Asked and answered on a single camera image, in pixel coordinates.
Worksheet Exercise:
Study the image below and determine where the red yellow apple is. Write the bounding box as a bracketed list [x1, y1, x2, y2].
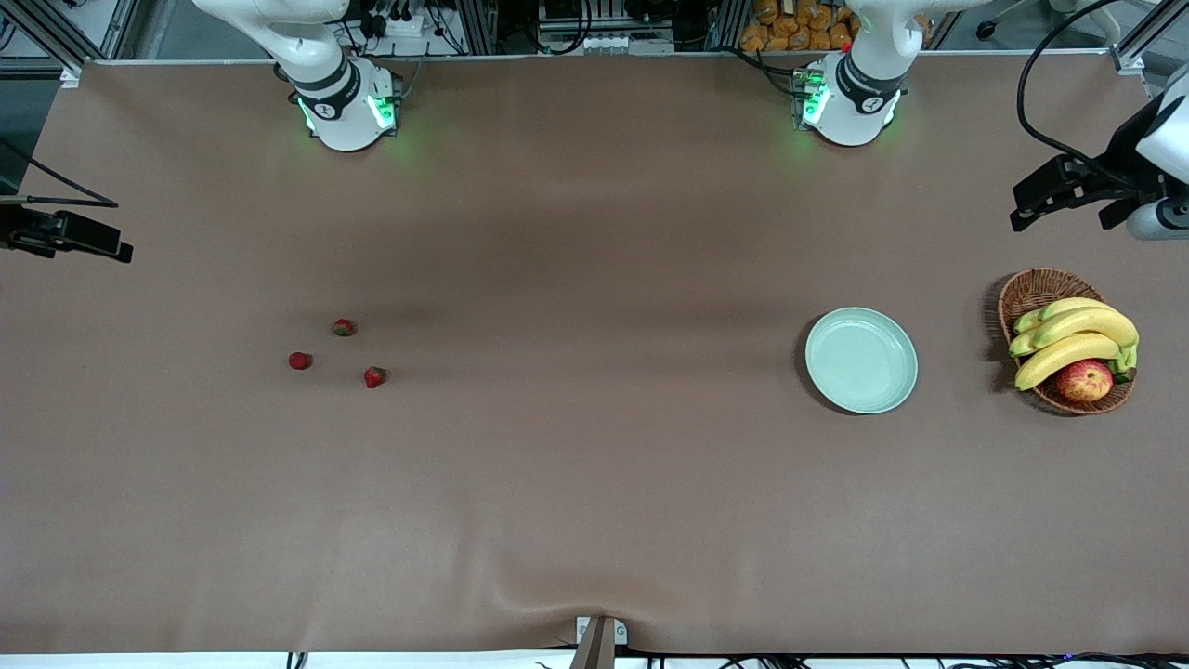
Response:
[1056, 359, 1115, 403]

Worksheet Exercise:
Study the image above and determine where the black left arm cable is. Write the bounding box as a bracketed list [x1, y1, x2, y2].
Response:
[1016, 0, 1130, 177]

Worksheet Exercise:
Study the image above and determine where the light green round plate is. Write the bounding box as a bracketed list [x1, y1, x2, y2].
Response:
[804, 307, 920, 415]

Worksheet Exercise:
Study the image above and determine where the thin greenish yellow banana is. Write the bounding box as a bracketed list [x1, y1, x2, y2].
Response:
[1013, 297, 1113, 335]

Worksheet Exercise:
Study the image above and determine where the bag of orange buns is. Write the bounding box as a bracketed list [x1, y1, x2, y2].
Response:
[739, 0, 857, 53]

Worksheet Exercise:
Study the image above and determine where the white power strip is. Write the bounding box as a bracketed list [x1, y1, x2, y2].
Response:
[367, 7, 428, 40]

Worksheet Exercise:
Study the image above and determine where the brown wicker basket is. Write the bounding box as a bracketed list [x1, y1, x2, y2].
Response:
[998, 268, 1137, 416]

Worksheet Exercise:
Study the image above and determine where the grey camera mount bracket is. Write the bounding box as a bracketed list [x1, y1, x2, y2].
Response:
[568, 615, 629, 669]

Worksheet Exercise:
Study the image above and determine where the large yellow banana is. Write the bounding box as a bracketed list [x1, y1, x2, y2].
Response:
[1013, 333, 1123, 392]
[1033, 306, 1141, 350]

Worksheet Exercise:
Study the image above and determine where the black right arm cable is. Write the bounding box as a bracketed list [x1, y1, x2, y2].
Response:
[0, 139, 120, 209]

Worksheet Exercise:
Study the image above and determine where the white terminal block row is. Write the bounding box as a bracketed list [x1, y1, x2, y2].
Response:
[581, 33, 677, 54]

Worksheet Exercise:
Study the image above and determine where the aluminium frame profile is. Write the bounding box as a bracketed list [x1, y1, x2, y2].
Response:
[1110, 0, 1189, 77]
[14, 0, 86, 86]

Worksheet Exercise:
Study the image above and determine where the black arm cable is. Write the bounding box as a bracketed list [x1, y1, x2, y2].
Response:
[1016, 0, 1130, 177]
[0, 139, 120, 209]

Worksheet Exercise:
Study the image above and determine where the brown table mat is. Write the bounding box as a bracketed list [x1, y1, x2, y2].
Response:
[0, 51, 1189, 657]

